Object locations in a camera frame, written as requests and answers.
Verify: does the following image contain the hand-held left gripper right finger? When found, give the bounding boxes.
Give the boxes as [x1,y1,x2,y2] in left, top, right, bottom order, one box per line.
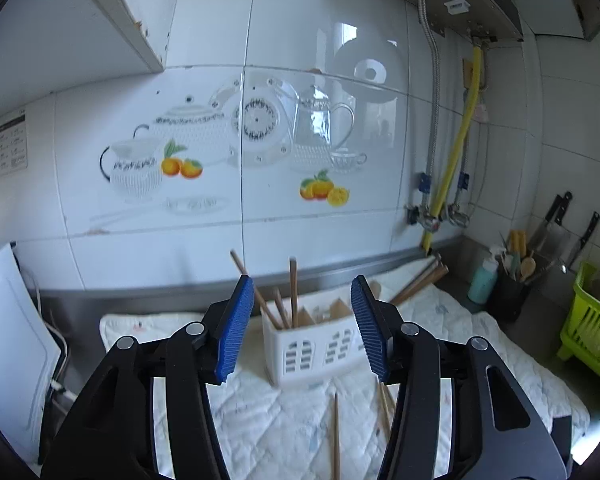
[350,275,568,480]

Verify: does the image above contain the white plastic board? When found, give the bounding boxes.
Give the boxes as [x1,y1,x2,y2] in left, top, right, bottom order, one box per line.
[0,242,64,467]

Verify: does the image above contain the white quilted blanket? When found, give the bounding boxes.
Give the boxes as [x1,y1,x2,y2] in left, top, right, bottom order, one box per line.
[99,265,591,480]

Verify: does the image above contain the wall instruction sticker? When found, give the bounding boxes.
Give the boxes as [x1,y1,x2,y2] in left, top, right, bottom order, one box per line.
[0,114,30,182]

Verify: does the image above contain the black cable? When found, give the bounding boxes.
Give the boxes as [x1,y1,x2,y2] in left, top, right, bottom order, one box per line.
[30,280,78,403]

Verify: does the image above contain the white wall cabinet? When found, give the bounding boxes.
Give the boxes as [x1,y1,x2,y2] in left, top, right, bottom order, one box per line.
[0,0,167,74]

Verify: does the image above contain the green dish rack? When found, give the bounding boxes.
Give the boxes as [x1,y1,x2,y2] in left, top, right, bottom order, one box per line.
[556,262,600,379]

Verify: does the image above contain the teal plastic bottle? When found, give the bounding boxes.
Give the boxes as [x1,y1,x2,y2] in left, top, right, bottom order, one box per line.
[467,246,500,306]

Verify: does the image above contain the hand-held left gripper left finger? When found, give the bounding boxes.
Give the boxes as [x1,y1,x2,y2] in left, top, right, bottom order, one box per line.
[40,275,256,480]

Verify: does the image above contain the metal valve blue handle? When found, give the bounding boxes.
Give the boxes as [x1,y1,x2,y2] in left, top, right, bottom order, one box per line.
[442,172,474,229]
[405,172,439,232]

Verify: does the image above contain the black utensil cup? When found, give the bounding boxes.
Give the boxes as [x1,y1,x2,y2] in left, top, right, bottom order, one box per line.
[489,260,532,324]

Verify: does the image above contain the black handled cleaver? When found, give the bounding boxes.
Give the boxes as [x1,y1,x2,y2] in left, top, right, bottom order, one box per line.
[527,191,574,247]

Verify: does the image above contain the yellow gas hose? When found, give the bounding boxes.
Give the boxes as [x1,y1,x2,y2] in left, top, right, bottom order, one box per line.
[421,45,484,255]

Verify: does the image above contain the black handled knife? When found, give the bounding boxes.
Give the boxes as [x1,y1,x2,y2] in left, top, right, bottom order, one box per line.
[562,211,600,269]

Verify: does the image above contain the braided metal hose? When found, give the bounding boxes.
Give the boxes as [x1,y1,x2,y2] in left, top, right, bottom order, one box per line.
[417,0,442,197]
[457,87,476,196]

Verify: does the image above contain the white house-shaped utensil holder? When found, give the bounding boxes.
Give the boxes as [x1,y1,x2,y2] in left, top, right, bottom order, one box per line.
[261,294,382,389]

